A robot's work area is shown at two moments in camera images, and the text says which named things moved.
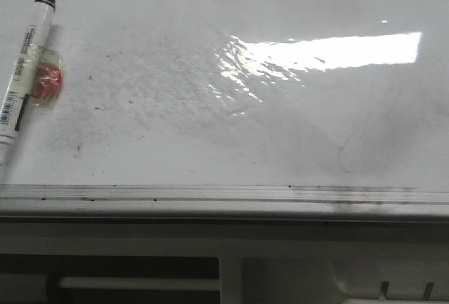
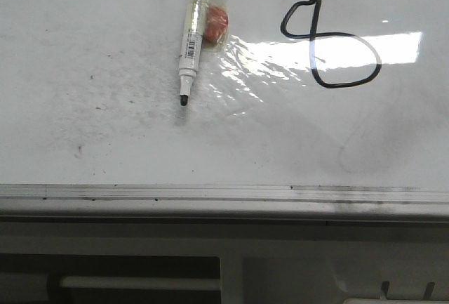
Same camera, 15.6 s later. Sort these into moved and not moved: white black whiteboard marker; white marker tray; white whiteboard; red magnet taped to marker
Moved: white black whiteboard marker; red magnet taped to marker
Not moved: white whiteboard; white marker tray
